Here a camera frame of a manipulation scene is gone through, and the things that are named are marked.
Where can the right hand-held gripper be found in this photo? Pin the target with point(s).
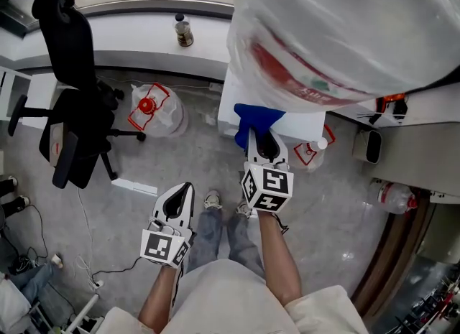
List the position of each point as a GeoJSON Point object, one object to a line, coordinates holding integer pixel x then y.
{"type": "Point", "coordinates": [275, 183]}

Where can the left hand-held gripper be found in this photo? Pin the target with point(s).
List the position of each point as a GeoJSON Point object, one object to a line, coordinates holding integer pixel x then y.
{"type": "Point", "coordinates": [158, 248]}

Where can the blue cloth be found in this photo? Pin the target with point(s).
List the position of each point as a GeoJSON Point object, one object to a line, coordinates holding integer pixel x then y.
{"type": "Point", "coordinates": [255, 119]}

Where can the white water dispenser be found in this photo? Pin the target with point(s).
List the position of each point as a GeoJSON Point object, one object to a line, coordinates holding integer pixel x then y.
{"type": "Point", "coordinates": [305, 128]}

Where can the person's left forearm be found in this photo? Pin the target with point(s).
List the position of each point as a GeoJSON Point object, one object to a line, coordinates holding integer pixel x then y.
{"type": "Point", "coordinates": [160, 300]}

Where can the person's right forearm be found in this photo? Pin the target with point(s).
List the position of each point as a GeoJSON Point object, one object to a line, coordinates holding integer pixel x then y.
{"type": "Point", "coordinates": [280, 260]}

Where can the large red-label water jug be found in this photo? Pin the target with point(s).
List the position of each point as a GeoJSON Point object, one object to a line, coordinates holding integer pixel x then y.
{"type": "Point", "coordinates": [341, 20]}

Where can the person's left shoe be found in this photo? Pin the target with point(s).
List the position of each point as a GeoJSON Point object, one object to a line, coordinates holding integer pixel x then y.
{"type": "Point", "coordinates": [212, 199]}

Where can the person's shoe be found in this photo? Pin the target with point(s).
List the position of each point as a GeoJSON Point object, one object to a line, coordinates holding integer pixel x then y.
{"type": "Point", "coordinates": [212, 199]}
{"type": "Point", "coordinates": [243, 208]}

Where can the person's blue jeans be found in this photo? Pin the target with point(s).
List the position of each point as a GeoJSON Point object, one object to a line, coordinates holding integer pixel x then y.
{"type": "Point", "coordinates": [208, 235]}

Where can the white flat board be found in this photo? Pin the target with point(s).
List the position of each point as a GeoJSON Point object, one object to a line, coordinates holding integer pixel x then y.
{"type": "Point", "coordinates": [133, 186]}

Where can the white paper cup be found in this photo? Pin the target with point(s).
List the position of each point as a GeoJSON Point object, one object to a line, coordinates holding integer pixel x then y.
{"type": "Point", "coordinates": [322, 144]}

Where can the person's right shoe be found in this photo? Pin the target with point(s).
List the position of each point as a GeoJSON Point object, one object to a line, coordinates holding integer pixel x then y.
{"type": "Point", "coordinates": [243, 208]}

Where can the empty jug with red cap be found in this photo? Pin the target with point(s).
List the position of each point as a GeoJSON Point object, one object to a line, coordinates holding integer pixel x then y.
{"type": "Point", "coordinates": [161, 117]}

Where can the white waste bin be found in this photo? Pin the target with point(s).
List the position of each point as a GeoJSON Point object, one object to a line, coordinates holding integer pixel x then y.
{"type": "Point", "coordinates": [363, 146]}

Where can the person's beige shirt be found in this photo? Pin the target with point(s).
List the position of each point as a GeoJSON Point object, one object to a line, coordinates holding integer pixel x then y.
{"type": "Point", "coordinates": [230, 300]}

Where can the white power strip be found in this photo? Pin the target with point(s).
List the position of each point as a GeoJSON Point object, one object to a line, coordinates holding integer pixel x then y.
{"type": "Point", "coordinates": [97, 284]}

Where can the empty jug lying bagged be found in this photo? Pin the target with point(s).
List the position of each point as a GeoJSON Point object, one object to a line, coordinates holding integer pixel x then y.
{"type": "Point", "coordinates": [391, 196]}

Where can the orange bag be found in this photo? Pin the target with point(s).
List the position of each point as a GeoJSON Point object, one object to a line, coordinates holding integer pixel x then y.
{"type": "Point", "coordinates": [388, 99]}

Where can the small cardboard box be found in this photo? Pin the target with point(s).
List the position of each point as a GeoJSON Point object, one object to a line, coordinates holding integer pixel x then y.
{"type": "Point", "coordinates": [55, 142]}

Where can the black pouch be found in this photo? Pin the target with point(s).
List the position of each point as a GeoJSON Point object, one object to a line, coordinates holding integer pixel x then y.
{"type": "Point", "coordinates": [400, 110]}

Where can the dark drink bottle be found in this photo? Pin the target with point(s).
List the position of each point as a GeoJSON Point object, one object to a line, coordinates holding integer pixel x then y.
{"type": "Point", "coordinates": [184, 32]}

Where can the white chair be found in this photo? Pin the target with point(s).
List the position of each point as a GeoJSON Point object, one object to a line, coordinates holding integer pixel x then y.
{"type": "Point", "coordinates": [39, 88]}

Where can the black office chair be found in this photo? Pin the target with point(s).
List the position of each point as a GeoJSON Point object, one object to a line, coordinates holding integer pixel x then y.
{"type": "Point", "coordinates": [68, 49]}

